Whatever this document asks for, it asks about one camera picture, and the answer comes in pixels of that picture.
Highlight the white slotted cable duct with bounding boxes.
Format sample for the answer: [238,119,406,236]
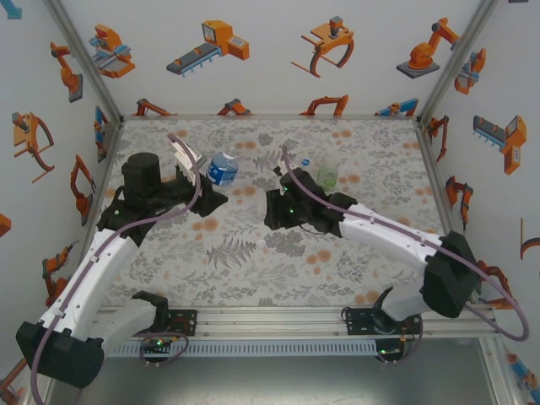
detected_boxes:
[105,339,379,358]

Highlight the wide aluminium mounting rail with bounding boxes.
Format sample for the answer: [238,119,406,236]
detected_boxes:
[95,305,495,341]

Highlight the aluminium frame post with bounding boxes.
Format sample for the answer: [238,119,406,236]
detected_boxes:
[478,337,522,405]
[41,0,126,123]
[417,0,505,123]
[20,386,56,405]

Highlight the aluminium frame rail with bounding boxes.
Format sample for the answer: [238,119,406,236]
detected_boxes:
[415,120,455,235]
[120,113,421,122]
[82,117,126,244]

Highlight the clear bottle green label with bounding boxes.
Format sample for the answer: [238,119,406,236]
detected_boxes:
[316,154,341,190]

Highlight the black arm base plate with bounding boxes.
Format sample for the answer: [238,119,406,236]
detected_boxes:
[342,306,381,337]
[166,309,199,338]

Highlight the clear bottle blue label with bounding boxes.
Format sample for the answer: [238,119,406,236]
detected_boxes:
[205,146,240,189]

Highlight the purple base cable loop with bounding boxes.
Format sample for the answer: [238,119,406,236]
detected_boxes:
[376,314,424,367]
[138,330,190,369]

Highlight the floral patterned table mat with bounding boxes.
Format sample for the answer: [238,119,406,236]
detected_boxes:
[88,117,472,309]

